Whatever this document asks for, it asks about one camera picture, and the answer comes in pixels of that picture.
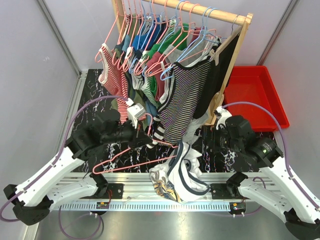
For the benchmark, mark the light blue tank top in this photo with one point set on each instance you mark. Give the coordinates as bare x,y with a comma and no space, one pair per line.
150,110

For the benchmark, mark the white slotted cable duct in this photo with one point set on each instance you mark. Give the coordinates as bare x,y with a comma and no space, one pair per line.
141,206

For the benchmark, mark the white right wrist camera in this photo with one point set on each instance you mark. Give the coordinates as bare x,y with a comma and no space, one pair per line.
221,115

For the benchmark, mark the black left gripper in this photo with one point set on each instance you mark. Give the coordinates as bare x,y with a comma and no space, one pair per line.
142,140

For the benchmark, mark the wooden clothes rack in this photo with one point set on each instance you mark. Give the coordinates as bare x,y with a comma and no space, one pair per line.
243,23

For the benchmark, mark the maroon tank top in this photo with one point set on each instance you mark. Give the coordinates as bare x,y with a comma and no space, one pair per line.
160,75

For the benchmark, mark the purple black striped tank top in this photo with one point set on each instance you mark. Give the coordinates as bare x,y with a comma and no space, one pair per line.
185,92

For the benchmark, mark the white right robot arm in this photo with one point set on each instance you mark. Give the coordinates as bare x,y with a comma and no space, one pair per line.
296,207

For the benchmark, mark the red plastic bin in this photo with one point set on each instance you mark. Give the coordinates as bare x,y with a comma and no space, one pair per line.
254,84

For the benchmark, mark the red white striped tank top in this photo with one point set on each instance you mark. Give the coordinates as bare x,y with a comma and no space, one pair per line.
115,80

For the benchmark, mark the grey tank top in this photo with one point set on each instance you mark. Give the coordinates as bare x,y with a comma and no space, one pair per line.
187,57

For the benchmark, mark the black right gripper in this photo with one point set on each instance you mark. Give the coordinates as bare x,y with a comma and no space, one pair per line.
209,132

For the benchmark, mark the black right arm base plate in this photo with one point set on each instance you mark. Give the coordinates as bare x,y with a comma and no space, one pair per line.
219,192

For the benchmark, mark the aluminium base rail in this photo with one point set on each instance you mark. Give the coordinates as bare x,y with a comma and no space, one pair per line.
150,187

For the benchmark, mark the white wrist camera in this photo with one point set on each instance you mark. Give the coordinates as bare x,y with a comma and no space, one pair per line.
221,115
135,111

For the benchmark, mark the pink wire hanger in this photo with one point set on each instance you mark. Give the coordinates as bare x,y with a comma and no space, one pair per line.
135,160

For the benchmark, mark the olive green tank top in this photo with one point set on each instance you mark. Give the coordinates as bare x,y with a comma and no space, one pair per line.
132,25

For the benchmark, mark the black white wide-striped top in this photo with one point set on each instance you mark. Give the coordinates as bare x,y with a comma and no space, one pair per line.
158,131

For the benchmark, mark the white navy-trimmed tank top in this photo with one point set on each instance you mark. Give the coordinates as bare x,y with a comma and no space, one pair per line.
178,178

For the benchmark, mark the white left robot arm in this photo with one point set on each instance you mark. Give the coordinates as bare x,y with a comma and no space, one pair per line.
35,198

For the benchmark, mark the green white striped tank top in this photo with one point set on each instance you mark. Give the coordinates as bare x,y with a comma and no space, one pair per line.
153,88

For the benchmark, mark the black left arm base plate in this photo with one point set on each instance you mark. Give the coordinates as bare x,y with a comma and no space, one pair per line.
115,190

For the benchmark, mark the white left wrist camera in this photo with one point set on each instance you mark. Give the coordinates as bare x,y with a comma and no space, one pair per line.
135,111

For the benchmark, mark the black garment on rack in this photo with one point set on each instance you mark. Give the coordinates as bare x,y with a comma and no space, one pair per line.
219,64

